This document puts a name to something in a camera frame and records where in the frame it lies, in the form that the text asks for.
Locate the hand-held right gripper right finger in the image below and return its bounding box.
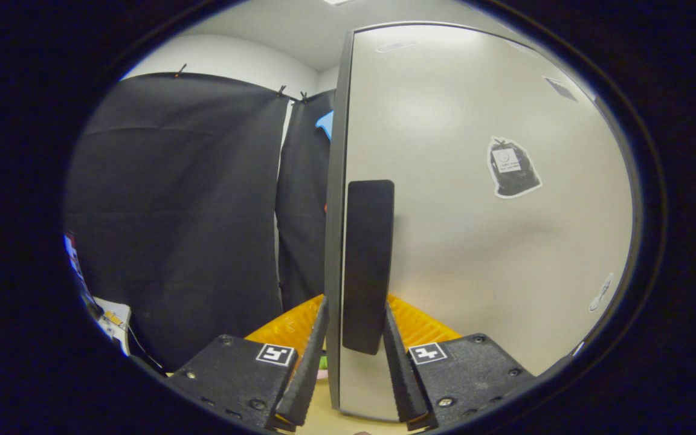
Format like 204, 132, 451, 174
382, 294, 536, 431

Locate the black cabinet door handle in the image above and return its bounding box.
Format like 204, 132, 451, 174
342, 179, 395, 355

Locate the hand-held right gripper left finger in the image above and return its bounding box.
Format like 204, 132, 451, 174
167, 295, 329, 433

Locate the dark grey cabinet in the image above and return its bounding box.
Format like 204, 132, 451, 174
324, 22, 639, 424

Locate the black backdrop cloth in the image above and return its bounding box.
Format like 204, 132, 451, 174
64, 72, 337, 372

